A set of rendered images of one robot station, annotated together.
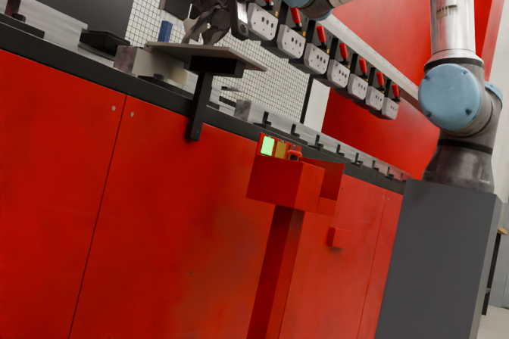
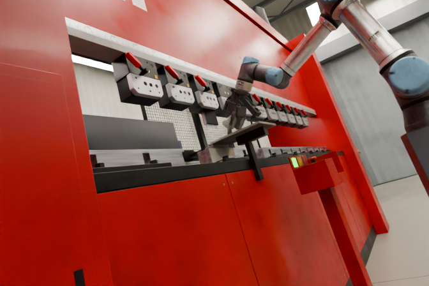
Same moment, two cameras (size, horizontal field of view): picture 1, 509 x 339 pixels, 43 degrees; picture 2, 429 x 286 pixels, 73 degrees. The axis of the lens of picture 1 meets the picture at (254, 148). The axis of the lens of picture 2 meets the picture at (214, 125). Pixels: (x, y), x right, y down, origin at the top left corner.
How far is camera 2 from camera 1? 49 cm
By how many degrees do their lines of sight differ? 10
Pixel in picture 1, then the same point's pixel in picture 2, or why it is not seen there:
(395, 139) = (308, 135)
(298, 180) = (327, 170)
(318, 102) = not seen: hidden behind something
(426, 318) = not seen: outside the picture
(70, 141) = (216, 216)
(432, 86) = (399, 75)
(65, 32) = (176, 158)
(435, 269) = not seen: outside the picture
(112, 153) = (235, 209)
